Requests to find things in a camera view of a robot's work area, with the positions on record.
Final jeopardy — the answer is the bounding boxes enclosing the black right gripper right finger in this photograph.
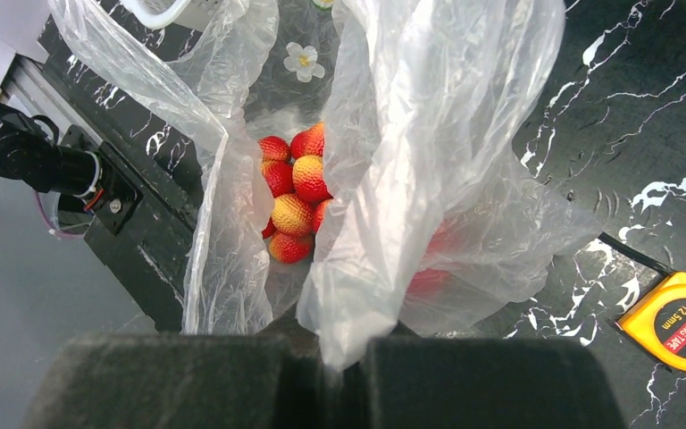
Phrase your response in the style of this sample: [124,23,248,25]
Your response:
[342,336,625,428]

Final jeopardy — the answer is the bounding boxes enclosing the yellow tape measure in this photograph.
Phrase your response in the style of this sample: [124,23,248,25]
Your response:
[616,272,686,372]

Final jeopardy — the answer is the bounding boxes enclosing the red lychee bunch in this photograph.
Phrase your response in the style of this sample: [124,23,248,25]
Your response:
[258,122,332,264]

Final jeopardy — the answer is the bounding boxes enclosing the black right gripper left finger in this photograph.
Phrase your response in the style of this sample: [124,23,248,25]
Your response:
[22,335,321,428]

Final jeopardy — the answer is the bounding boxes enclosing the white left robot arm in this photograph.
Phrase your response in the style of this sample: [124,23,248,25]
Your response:
[0,102,143,235]

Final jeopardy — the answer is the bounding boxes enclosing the clear plastic bag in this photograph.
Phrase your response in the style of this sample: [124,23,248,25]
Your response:
[49,1,601,370]

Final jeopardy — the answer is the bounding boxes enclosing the red fake apple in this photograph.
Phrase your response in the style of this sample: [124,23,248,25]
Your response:
[406,221,460,299]

